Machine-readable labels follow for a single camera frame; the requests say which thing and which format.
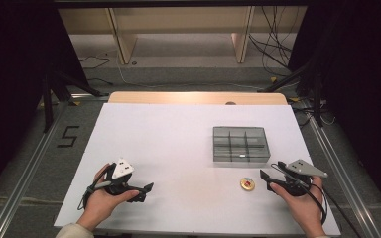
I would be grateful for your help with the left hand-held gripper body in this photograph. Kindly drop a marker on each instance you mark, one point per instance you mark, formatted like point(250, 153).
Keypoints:
point(120, 185)

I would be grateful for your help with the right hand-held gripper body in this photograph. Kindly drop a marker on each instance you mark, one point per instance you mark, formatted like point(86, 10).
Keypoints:
point(302, 168)

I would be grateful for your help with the round gold badge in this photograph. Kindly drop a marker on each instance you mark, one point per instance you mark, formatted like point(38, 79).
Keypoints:
point(247, 184)

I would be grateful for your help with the clear grey compartment box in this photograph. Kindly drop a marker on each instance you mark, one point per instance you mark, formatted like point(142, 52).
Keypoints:
point(241, 145)

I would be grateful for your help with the person's left hand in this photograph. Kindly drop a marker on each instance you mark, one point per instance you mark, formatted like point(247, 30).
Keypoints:
point(101, 203)

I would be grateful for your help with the person's right hand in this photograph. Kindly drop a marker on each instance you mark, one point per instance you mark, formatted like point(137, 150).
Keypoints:
point(306, 208)

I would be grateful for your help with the black tripod stand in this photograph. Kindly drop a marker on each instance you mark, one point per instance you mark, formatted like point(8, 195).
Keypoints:
point(51, 89)
point(314, 82)

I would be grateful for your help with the light wooden table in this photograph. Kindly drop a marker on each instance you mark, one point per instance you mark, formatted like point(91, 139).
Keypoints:
point(178, 98)

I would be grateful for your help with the dark curtain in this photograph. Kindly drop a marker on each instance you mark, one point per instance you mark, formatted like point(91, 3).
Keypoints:
point(363, 82)
point(10, 66)

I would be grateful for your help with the beige wooden shelf unit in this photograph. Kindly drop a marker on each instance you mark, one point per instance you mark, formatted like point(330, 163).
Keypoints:
point(178, 20)

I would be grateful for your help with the aluminium floor rail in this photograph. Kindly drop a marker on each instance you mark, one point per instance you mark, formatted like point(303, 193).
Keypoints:
point(340, 175)
point(23, 185)

